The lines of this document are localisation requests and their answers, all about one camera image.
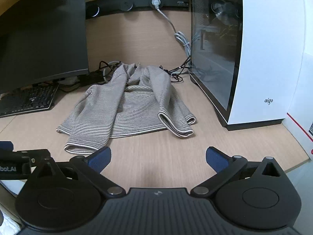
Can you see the black computer monitor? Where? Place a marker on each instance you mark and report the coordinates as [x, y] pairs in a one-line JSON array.
[[41, 29]]

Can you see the white textured cloth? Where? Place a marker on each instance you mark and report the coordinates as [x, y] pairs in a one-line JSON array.
[[9, 225]]

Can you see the striped long-sleeve shirt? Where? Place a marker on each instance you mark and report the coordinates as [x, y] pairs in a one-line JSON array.
[[134, 107]]

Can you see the black tablet screen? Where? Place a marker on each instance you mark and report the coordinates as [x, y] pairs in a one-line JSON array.
[[264, 53]]

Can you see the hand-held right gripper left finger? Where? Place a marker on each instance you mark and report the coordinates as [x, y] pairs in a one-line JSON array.
[[101, 159]]

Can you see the white box with red stripe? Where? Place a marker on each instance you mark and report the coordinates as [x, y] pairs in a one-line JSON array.
[[300, 98]]

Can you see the black keyboard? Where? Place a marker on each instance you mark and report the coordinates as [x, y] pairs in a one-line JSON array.
[[27, 100]]

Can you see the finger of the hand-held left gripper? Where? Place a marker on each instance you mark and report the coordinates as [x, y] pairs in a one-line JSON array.
[[6, 145]]

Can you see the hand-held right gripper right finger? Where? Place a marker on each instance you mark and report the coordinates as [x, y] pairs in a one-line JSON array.
[[215, 160]]

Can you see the black socket rail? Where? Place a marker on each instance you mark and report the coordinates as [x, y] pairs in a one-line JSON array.
[[110, 6]]

